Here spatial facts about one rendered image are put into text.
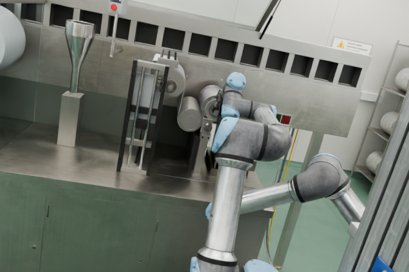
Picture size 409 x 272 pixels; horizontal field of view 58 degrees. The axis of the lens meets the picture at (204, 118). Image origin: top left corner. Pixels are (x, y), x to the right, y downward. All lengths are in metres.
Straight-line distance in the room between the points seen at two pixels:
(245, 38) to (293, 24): 2.53
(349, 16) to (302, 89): 2.70
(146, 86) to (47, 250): 0.89
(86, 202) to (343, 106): 1.56
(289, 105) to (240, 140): 1.22
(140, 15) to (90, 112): 0.63
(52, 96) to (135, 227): 0.92
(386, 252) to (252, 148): 0.43
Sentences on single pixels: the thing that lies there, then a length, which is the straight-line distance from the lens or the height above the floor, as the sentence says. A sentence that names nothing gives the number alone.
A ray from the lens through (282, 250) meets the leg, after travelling 2.93.
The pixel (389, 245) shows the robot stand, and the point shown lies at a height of 1.32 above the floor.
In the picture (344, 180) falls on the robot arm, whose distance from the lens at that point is 1.40.
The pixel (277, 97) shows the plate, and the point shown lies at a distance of 2.23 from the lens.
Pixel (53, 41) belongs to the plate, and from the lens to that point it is 2.20.
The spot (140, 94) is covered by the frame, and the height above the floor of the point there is 1.29.
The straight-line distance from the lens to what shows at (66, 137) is 2.02.
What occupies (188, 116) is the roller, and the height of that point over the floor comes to 1.19.
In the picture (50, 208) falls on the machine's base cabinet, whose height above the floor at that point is 0.74.
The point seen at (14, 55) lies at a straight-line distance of 1.91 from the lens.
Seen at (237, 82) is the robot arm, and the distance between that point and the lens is 1.50.
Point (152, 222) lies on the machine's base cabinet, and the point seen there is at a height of 0.74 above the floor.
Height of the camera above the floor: 1.71
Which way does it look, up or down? 16 degrees down
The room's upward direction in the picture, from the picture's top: 12 degrees clockwise
